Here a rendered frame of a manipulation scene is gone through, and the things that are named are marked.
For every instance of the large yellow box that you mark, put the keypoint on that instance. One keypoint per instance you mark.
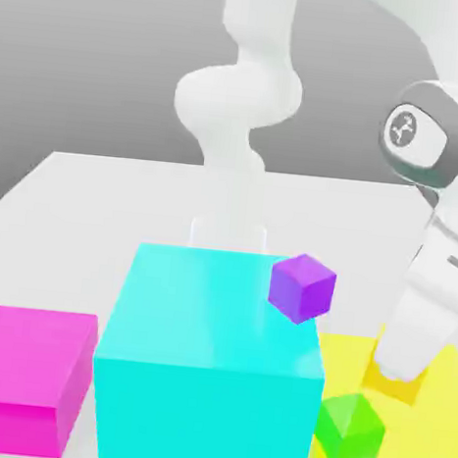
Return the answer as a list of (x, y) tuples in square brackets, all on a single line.
[(429, 437)]

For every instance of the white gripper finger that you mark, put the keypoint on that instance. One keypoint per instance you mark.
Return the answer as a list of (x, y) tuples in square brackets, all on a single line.
[(411, 341)]

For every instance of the large cyan box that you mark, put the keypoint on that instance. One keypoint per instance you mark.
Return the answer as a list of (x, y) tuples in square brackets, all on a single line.
[(207, 369)]

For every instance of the small green cube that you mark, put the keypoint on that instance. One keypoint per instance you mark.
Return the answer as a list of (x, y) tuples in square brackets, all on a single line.
[(347, 433)]

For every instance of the small purple cube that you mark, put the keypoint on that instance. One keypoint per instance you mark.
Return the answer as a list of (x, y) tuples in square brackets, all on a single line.
[(300, 287)]

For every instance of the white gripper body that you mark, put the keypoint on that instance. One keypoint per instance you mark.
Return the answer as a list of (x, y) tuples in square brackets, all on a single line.
[(440, 285)]

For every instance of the small orange cube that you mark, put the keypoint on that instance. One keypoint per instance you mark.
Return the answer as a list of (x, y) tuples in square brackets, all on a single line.
[(393, 390)]

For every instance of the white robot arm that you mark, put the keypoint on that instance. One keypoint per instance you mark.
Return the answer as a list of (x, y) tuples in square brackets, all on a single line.
[(245, 96)]

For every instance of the large magenta box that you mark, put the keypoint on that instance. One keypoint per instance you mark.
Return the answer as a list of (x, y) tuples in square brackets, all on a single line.
[(27, 355)]

